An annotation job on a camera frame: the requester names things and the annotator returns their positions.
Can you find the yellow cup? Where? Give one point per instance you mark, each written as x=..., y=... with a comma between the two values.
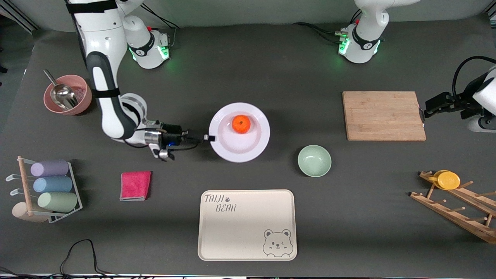
x=448, y=180

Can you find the metal scoop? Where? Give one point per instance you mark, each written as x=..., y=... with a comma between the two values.
x=64, y=97

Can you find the green cup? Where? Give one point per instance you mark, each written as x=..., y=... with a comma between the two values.
x=58, y=202

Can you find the pink bowl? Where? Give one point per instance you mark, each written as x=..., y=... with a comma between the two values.
x=87, y=99

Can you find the white round plate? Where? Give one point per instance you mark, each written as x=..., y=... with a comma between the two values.
x=240, y=149

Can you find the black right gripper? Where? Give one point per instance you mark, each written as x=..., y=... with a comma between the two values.
x=171, y=134

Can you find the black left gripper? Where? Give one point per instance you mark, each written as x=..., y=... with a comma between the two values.
x=452, y=102

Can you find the orange fruit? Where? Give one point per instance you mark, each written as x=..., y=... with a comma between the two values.
x=241, y=124

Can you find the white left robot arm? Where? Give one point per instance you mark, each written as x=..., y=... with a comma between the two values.
x=360, y=42

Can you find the pink folded cloth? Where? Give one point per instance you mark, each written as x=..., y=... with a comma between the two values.
x=135, y=186

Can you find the blue cup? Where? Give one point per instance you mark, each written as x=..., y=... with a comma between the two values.
x=53, y=185

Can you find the wooden cutting board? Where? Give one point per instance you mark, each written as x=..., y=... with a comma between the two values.
x=383, y=116

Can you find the wooden peg drying rack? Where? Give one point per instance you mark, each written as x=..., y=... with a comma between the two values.
x=457, y=219

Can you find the cream tray with bear print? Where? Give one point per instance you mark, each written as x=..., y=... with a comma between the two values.
x=244, y=228

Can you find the beige cup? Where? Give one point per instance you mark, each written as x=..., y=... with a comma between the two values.
x=19, y=211

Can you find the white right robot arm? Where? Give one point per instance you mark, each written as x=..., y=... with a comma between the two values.
x=104, y=38

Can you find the green ceramic bowl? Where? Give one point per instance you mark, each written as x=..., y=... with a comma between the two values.
x=314, y=161

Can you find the purple cup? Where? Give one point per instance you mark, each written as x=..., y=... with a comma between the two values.
x=50, y=168

